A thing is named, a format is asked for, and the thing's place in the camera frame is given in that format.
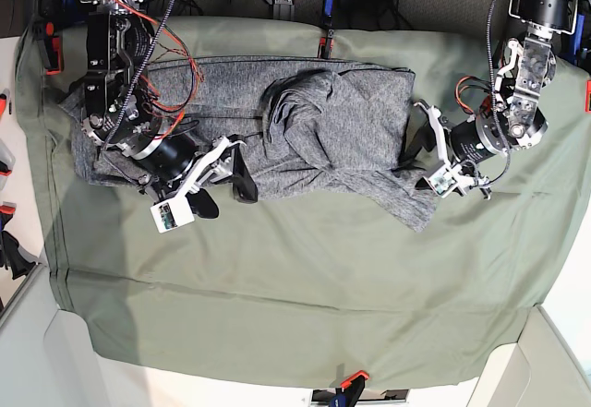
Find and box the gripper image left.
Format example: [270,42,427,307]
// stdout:
[136,135,259,220]

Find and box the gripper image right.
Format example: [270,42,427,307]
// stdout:
[399,98,509,195]

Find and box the grey heathered T-shirt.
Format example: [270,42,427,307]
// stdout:
[61,56,437,231]

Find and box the green table cloth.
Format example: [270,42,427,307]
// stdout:
[14,27,590,389]

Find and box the blue orange clamp top centre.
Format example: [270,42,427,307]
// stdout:
[318,0,334,59]

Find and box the orange clamp right edge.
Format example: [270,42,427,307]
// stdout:
[585,80,591,114]

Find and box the blue clamp top right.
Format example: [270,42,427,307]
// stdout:
[567,12,590,67]

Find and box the orange black tools left floor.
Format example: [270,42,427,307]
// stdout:
[1,141,36,281]

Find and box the orange black clamp far left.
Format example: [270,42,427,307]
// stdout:
[32,19,63,76]

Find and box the orange blue clamp bottom centre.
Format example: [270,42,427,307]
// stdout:
[329,370,369,407]

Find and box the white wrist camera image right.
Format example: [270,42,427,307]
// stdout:
[423,163,458,198]

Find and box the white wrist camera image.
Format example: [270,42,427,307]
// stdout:
[423,163,458,198]
[151,196,195,233]

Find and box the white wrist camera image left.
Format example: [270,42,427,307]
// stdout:
[151,196,195,233]

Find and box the red handled tool left edge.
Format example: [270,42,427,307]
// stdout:
[0,89,10,118]

